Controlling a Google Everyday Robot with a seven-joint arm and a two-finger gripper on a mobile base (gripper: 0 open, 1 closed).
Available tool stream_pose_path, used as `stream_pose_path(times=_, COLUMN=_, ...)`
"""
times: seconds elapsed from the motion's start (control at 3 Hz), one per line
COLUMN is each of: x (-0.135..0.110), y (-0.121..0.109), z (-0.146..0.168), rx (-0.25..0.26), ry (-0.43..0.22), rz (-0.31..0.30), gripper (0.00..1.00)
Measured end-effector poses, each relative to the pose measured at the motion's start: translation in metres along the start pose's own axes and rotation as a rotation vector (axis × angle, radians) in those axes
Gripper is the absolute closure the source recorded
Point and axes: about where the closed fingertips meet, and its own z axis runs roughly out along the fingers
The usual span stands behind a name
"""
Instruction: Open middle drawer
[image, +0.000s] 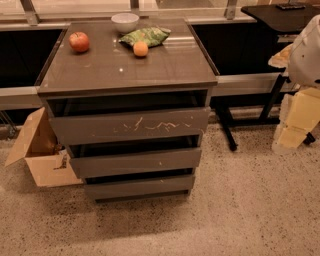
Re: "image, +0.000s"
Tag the green chip bag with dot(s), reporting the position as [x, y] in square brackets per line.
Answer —
[152, 36]

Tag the grey top drawer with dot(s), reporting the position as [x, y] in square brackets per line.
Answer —
[127, 126]

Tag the grey drawer cabinet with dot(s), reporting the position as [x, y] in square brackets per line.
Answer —
[108, 79]

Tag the grey bottom drawer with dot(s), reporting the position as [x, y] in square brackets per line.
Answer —
[140, 187]

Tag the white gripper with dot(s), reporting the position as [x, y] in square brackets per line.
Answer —
[306, 59]

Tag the red apple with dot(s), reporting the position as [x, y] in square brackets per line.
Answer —
[79, 42]

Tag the black side table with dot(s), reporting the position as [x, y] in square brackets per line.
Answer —
[248, 87]

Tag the white bowl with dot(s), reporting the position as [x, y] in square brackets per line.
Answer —
[125, 22]

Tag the black device on table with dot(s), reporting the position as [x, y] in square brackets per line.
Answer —
[290, 6]

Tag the grey drawer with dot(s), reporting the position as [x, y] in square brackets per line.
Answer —
[140, 187]
[127, 126]
[89, 167]

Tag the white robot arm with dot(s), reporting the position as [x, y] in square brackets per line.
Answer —
[304, 65]

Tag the open cardboard box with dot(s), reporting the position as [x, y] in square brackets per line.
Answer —
[47, 161]

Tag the orange fruit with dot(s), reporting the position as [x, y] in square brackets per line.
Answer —
[140, 49]

